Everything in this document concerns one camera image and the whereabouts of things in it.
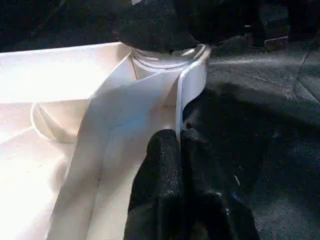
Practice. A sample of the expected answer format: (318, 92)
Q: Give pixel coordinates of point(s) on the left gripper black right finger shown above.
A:
(212, 205)

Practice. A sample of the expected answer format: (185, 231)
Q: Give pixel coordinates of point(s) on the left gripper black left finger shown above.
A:
(160, 190)

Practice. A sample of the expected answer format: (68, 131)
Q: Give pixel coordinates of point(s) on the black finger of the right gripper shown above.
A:
(155, 27)

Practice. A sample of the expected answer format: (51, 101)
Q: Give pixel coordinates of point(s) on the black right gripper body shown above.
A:
(225, 20)

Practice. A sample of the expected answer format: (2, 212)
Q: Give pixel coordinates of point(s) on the white plastic table leg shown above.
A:
(160, 62)

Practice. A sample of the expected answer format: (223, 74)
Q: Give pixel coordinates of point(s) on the white plastic table top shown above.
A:
(62, 100)

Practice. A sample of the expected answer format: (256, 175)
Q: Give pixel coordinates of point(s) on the black mat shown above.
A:
(262, 112)

